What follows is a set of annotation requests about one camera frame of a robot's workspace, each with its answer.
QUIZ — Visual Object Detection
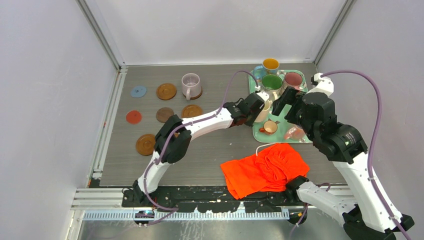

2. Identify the blue mug yellow inside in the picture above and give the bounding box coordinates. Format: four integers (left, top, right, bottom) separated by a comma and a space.
252, 58, 280, 80

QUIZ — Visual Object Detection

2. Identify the lilac ceramic mug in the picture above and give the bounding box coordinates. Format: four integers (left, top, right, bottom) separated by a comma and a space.
181, 73, 202, 97

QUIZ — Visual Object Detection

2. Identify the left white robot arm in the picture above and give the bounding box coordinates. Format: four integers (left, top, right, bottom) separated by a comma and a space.
132, 91, 270, 207

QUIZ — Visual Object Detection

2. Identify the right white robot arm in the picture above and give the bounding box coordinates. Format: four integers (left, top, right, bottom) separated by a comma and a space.
272, 87, 414, 240

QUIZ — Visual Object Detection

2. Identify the green floral tray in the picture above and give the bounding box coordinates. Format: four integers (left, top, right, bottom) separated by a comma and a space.
252, 70, 312, 144

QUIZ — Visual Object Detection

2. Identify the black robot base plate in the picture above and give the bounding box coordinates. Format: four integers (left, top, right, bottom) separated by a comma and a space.
121, 185, 306, 213

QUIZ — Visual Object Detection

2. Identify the small tan cup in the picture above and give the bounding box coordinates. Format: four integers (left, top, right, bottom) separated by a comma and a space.
258, 120, 280, 135

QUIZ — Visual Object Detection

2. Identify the dark walnut round coaster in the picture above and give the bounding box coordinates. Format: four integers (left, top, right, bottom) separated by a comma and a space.
155, 107, 174, 123

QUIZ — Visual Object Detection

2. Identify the white cord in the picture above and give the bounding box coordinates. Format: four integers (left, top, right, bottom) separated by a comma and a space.
255, 142, 276, 157

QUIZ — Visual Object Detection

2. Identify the orange cloth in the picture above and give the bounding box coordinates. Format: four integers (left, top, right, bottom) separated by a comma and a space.
220, 143, 310, 200

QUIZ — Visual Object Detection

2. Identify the red round coaster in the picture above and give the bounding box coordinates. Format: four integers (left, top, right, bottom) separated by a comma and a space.
125, 110, 143, 125

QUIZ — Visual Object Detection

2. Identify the blue round coaster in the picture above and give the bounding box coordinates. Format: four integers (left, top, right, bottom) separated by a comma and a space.
130, 85, 147, 98

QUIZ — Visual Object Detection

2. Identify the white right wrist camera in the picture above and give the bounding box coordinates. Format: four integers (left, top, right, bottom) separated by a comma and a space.
307, 72, 334, 97

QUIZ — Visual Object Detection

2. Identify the cream white mug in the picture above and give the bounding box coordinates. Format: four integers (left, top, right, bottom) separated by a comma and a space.
254, 100, 272, 123

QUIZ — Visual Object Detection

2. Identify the green inside mug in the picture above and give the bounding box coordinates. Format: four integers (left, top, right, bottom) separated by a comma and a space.
261, 74, 283, 101

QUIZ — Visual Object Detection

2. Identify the pink floral mug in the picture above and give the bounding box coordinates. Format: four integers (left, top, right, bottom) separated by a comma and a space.
282, 72, 303, 92

